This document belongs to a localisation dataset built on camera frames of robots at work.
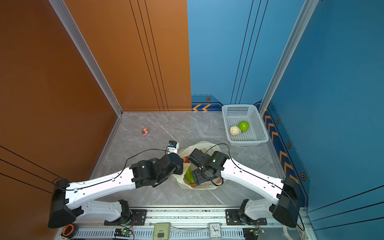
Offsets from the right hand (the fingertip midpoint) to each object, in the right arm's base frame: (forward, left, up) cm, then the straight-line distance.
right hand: (200, 178), depth 74 cm
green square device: (-21, +18, -10) cm, 29 cm away
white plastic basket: (+35, -40, -10) cm, 54 cm away
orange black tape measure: (-21, +61, -9) cm, 65 cm away
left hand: (+7, +8, +7) cm, 12 cm away
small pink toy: (+37, +39, -8) cm, 55 cm away
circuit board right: (-21, -24, -15) cm, 35 cm away
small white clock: (-20, -6, -10) cm, 24 cm away
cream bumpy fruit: (+36, -24, -7) cm, 44 cm away
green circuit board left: (-21, +37, -13) cm, 45 cm away
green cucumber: (+4, +6, -8) cm, 11 cm away
